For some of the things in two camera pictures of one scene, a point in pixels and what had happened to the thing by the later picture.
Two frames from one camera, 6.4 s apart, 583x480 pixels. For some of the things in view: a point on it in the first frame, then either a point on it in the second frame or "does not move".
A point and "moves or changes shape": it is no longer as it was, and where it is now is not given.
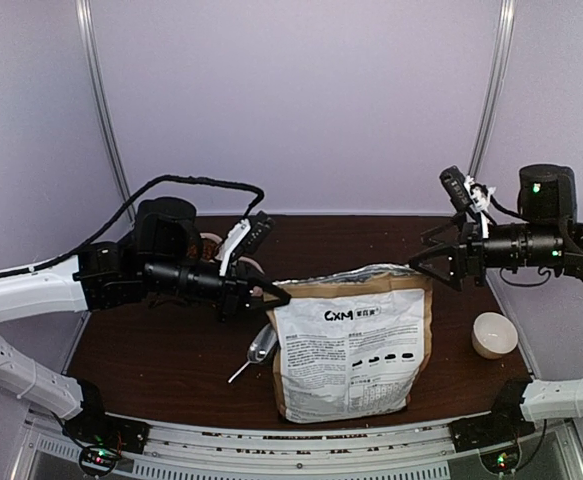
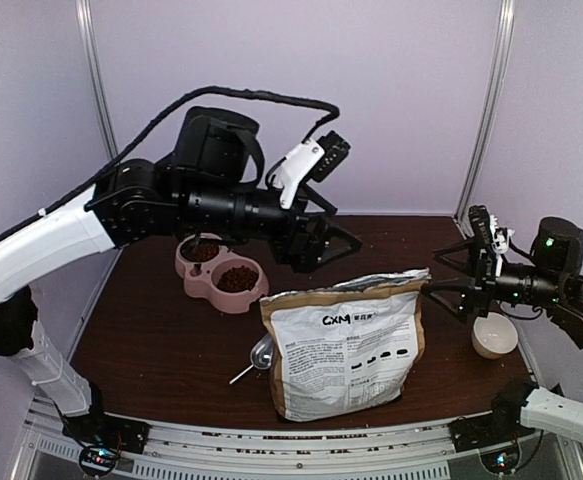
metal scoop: x=259 y=348 moves or changes shape
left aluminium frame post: x=84 y=14 does not move
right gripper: x=463 y=253 to x=482 y=287
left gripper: x=236 y=296 to x=288 y=250
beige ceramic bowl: x=493 y=335 does not move
